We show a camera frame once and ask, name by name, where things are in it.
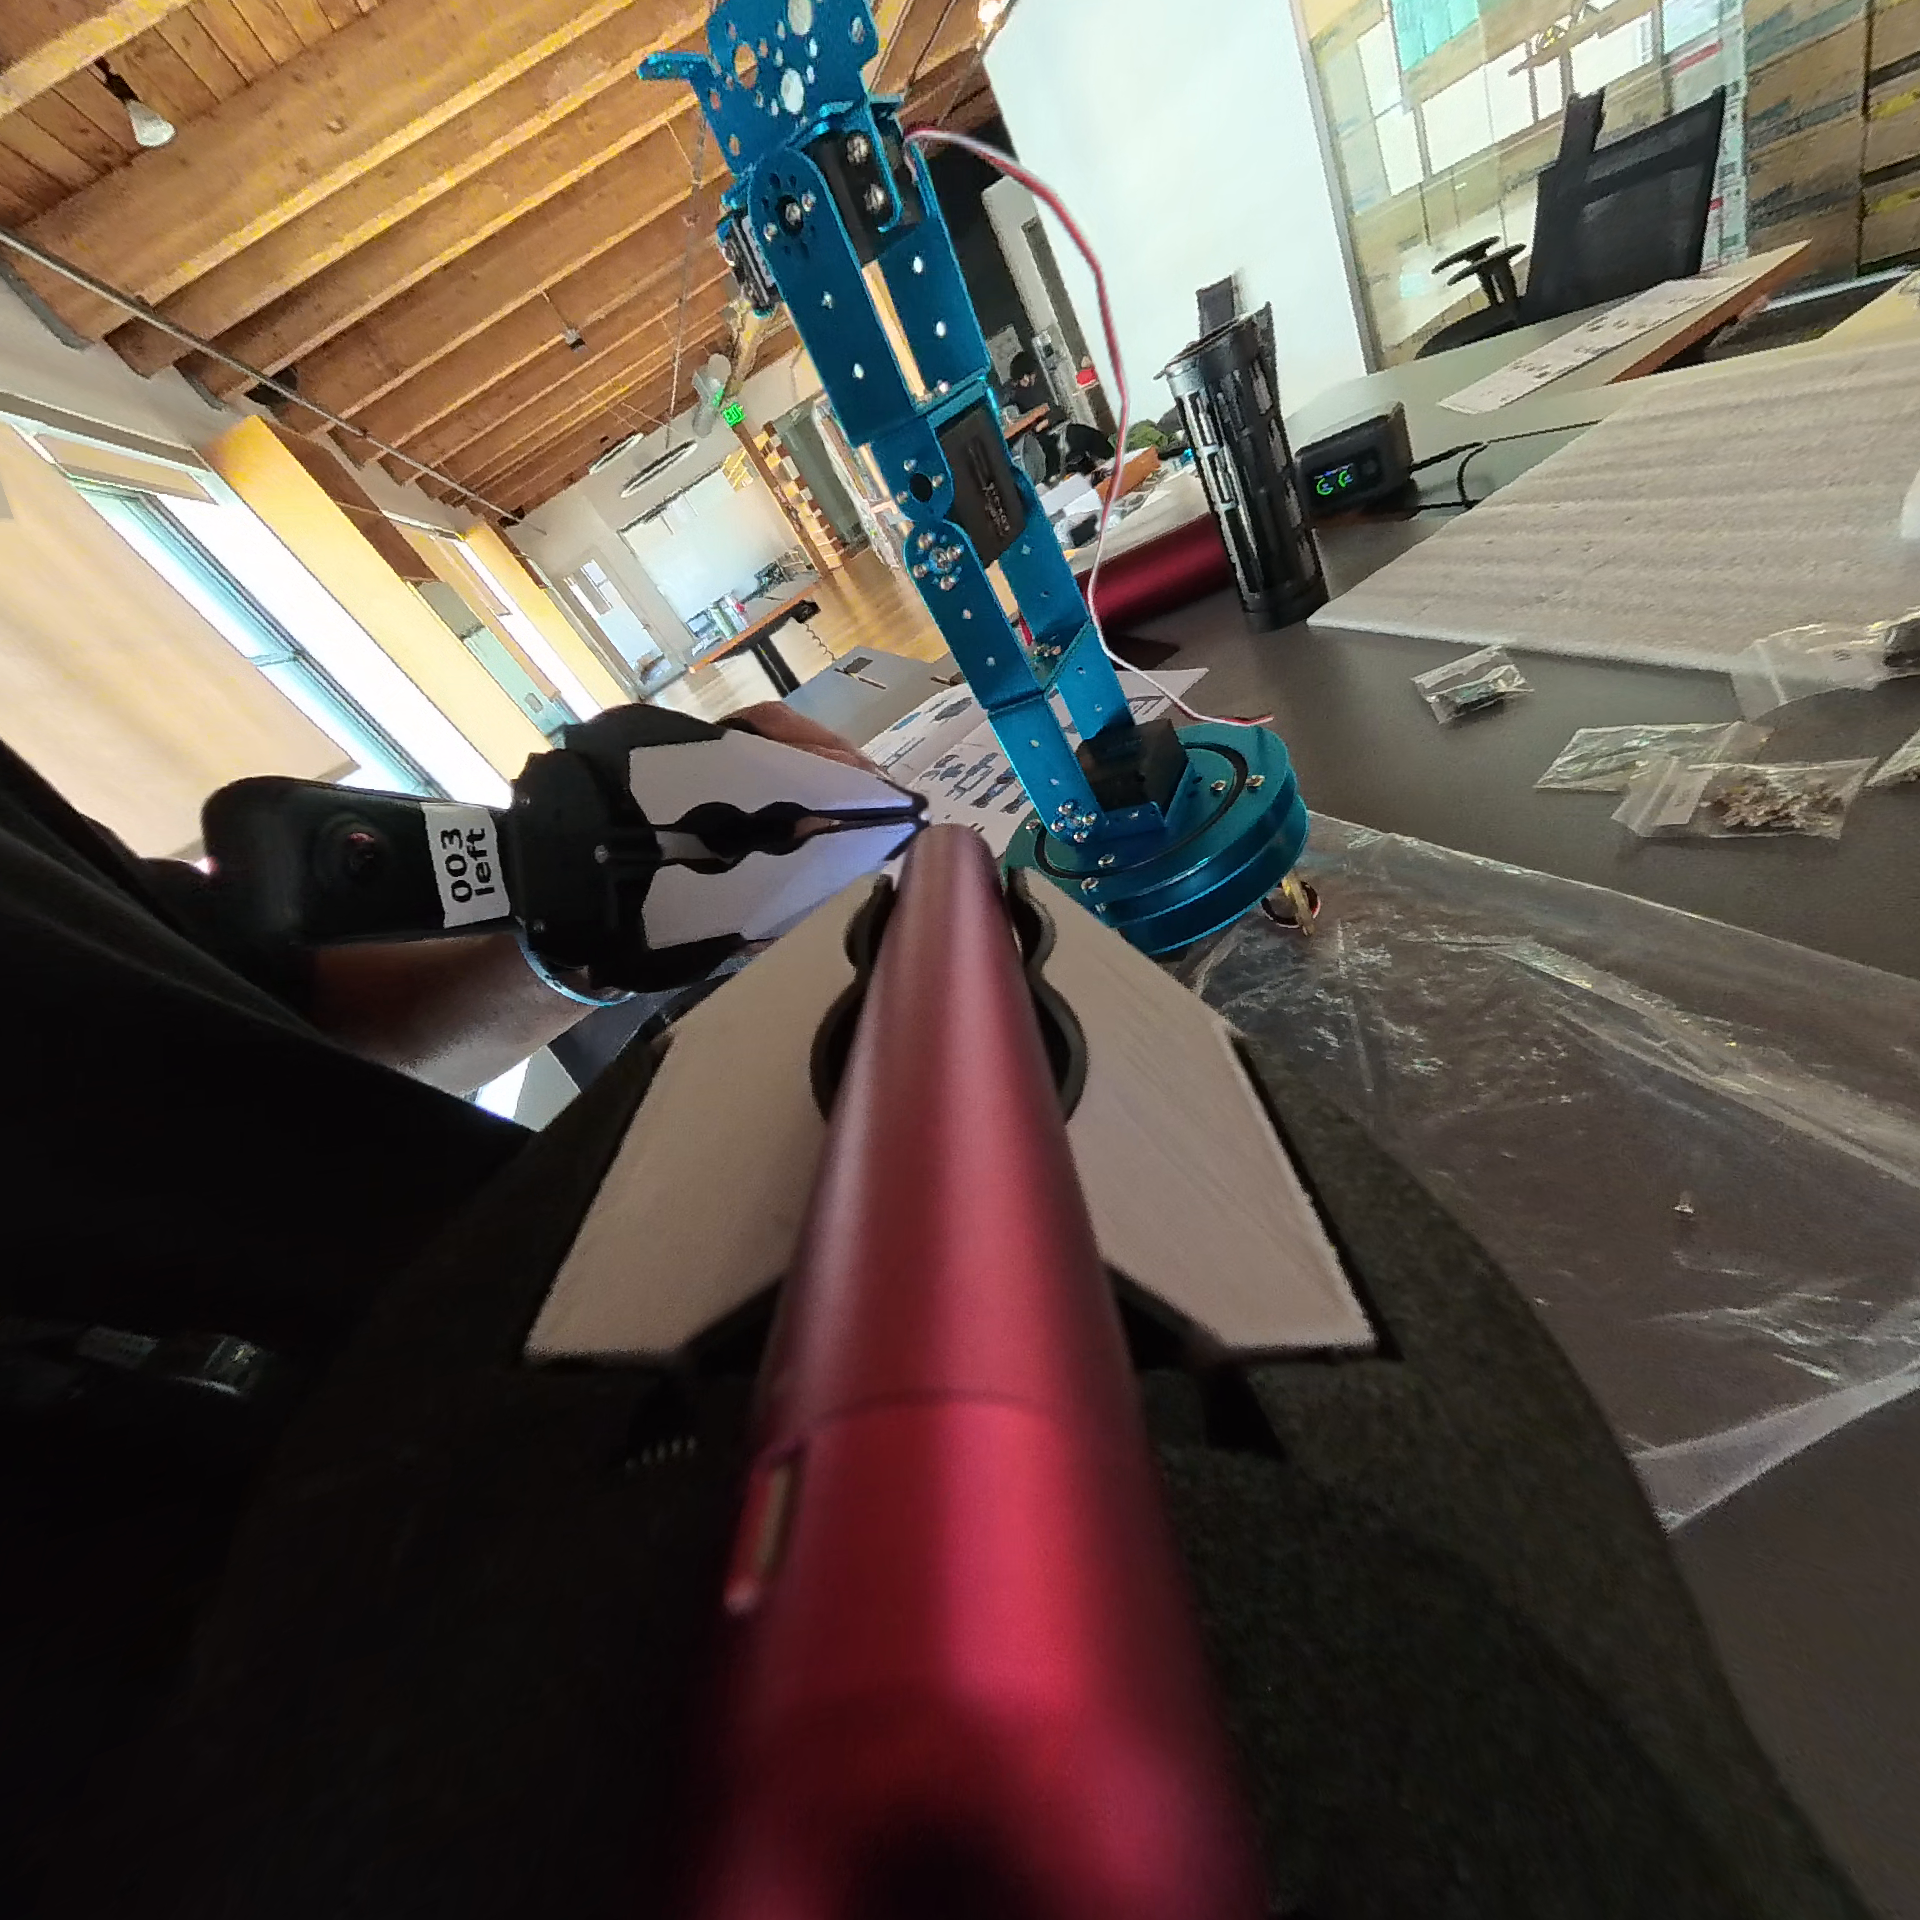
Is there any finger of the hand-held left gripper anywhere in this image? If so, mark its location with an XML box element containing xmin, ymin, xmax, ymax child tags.
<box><xmin>649</xmin><ymin>812</ymin><xmax>921</xmax><ymax>951</ymax></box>
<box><xmin>628</xmin><ymin>728</ymin><xmax>922</xmax><ymax>845</ymax></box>

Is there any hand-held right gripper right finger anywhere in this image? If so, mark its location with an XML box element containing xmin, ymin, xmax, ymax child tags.
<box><xmin>1001</xmin><ymin>872</ymin><xmax>1379</xmax><ymax>1360</ymax></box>

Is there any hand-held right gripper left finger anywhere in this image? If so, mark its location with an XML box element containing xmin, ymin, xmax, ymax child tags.
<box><xmin>521</xmin><ymin>880</ymin><xmax>909</xmax><ymax>1360</ymax></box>

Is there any blue toy robot arm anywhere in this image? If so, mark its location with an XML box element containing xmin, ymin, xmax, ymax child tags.
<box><xmin>635</xmin><ymin>0</ymin><xmax>1310</xmax><ymax>964</ymax></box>

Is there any red electric screwdriver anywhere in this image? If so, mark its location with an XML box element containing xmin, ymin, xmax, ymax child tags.
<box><xmin>702</xmin><ymin>822</ymin><xmax>1265</xmax><ymax>1920</ymax></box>

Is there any person's left forearm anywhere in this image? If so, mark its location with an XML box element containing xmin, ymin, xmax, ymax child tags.
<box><xmin>310</xmin><ymin>930</ymin><xmax>669</xmax><ymax>1108</ymax></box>

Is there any standing desk wooden top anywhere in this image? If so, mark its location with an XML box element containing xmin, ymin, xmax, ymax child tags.
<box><xmin>685</xmin><ymin>590</ymin><xmax>829</xmax><ymax>699</ymax></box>

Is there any light grey desk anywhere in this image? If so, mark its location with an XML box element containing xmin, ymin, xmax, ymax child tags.
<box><xmin>1368</xmin><ymin>239</ymin><xmax>1868</xmax><ymax>401</ymax></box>

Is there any person's left hand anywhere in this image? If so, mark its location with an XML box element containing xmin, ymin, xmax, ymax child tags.
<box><xmin>717</xmin><ymin>699</ymin><xmax>892</xmax><ymax>771</ymax></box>

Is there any printed instruction sheet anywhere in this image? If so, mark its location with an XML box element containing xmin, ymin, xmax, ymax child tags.
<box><xmin>856</xmin><ymin>657</ymin><xmax>1217</xmax><ymax>845</ymax></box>

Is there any clear plastic sheet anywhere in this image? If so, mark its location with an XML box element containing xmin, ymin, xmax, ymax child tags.
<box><xmin>1194</xmin><ymin>831</ymin><xmax>1920</xmax><ymax>1523</ymax></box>

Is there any person's dark clothing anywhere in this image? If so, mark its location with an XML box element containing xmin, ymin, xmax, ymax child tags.
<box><xmin>0</xmin><ymin>728</ymin><xmax>549</xmax><ymax>1920</ymax></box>

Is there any red metal tube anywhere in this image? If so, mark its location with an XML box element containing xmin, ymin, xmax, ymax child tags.
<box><xmin>1082</xmin><ymin>514</ymin><xmax>1239</xmax><ymax>635</ymax></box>

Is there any black slotted cylinder holder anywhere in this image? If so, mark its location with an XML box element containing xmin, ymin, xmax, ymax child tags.
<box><xmin>1166</xmin><ymin>304</ymin><xmax>1334</xmax><ymax>633</ymax></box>

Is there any black power station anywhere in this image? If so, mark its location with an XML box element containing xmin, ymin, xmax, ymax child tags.
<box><xmin>1292</xmin><ymin>398</ymin><xmax>1422</xmax><ymax>531</ymax></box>

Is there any white foam sheet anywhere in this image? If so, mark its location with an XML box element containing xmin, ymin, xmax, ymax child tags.
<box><xmin>1301</xmin><ymin>350</ymin><xmax>1920</xmax><ymax>671</ymax></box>

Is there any printed paper sheet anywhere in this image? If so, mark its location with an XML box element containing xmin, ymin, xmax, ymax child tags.
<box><xmin>1435</xmin><ymin>265</ymin><xmax>1777</xmax><ymax>419</ymax></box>

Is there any glass office partition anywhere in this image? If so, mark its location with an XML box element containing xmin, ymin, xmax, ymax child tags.
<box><xmin>1292</xmin><ymin>0</ymin><xmax>1920</xmax><ymax>364</ymax></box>

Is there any black office chair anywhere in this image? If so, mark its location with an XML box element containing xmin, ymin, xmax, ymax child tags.
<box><xmin>1417</xmin><ymin>87</ymin><xmax>1731</xmax><ymax>358</ymax></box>

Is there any red white servo cable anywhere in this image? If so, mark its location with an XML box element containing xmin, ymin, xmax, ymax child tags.
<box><xmin>905</xmin><ymin>127</ymin><xmax>1217</xmax><ymax>738</ymax></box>

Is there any black power cable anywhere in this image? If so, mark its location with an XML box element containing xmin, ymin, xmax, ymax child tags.
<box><xmin>1409</xmin><ymin>422</ymin><xmax>1595</xmax><ymax>509</ymax></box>

